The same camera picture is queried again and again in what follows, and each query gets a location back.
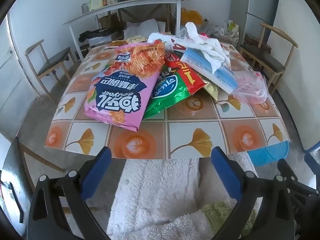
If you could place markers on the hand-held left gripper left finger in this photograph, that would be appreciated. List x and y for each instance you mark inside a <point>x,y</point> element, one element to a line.
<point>96,173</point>

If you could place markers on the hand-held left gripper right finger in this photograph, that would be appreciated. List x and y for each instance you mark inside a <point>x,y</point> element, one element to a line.
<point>226,175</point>

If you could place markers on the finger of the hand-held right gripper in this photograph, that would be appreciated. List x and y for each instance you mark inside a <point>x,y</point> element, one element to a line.
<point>313,165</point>
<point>287,171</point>

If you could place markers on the pink snack bag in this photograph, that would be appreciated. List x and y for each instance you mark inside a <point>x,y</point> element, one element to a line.
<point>120,90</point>

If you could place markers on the green snack bag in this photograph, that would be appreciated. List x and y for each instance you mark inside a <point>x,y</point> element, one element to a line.
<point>170,90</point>

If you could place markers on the white and blue box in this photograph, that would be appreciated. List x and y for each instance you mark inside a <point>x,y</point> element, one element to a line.
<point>200,62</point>

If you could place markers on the white cloth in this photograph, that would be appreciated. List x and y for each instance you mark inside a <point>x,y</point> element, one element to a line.
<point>212,47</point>

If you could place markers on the pale green fluffy garment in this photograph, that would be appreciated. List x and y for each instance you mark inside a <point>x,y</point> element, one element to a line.
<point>225,215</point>

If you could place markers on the table with patterned tablecloth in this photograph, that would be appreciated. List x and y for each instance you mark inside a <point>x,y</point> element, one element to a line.
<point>180,130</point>

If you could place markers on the wooden chair with dark seat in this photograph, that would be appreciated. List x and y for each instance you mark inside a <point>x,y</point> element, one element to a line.
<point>50,62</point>
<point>15,170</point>
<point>272,62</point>

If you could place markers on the small gold packet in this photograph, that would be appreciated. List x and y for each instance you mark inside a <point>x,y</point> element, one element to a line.
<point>211,90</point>

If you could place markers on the pink plastic bag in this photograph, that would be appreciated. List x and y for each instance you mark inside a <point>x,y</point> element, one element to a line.
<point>250,87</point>

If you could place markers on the red snack bag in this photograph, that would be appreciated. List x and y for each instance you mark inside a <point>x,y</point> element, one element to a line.
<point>190,77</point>

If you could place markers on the white door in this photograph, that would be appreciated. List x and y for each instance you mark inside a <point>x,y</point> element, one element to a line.
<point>10,80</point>

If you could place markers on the orange packet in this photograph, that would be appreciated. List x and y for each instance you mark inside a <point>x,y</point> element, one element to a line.
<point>115,43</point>

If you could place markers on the black bag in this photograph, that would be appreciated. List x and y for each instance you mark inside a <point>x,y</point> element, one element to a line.
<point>100,33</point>

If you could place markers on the yellow packet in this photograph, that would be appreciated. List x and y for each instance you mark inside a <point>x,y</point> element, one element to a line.
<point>136,39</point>

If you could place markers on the white and green bag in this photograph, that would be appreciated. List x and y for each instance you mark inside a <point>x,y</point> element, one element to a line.
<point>232,28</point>

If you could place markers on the clear plastic bag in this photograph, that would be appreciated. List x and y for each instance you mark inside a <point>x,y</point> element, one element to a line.
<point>212,28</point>

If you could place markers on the white red-printed plastic bag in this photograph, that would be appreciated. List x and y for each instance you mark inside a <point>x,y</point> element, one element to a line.
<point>160,38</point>

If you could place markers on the cardboard box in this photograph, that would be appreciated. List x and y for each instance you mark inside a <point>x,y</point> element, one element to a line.
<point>108,20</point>

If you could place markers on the yellow plastic bag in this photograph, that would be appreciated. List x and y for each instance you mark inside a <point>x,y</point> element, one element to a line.
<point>191,17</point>

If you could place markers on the white side table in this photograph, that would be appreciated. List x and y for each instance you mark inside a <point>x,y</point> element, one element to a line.
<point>112,8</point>

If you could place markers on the metal pot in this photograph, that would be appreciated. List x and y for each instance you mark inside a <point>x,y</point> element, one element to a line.
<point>85,8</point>

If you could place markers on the grey refrigerator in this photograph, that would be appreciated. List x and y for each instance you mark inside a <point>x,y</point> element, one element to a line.
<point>260,2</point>

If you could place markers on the green box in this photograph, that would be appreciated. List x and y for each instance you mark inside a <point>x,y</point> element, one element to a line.
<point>96,2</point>

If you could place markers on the dark sauce bottle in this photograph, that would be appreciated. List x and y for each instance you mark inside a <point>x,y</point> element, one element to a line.
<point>106,1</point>

